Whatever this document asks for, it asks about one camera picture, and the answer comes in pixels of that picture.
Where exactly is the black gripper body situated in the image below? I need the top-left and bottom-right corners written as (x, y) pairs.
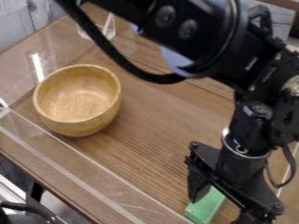
top-left (185, 141), bottom-right (286, 224)

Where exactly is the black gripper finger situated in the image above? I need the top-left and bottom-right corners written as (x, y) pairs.
top-left (187, 164), bottom-right (211, 203)

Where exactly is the green rectangular block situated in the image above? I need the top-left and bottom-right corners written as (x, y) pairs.
top-left (185, 187), bottom-right (226, 224)

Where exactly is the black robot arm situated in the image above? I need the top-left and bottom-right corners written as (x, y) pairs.
top-left (55, 0), bottom-right (299, 224)

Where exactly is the brown wooden bowl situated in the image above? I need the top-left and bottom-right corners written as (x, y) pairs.
top-left (33, 64), bottom-right (122, 137)

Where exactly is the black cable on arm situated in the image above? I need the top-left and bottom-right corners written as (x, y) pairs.
top-left (266, 144), bottom-right (298, 189)

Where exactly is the black cable under table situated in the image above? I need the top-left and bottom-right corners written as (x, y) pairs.
top-left (0, 200), bottom-right (61, 224)

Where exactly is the black table leg bracket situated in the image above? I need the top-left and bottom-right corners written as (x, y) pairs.
top-left (25, 181), bottom-right (71, 224)

